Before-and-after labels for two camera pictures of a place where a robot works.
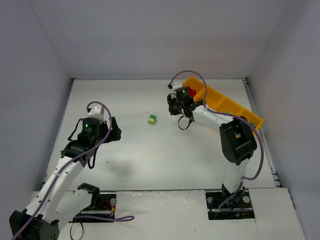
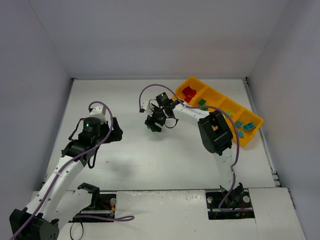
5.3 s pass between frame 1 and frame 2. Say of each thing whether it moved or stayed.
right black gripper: moved
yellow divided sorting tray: stayed
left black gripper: stayed
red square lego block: stayed
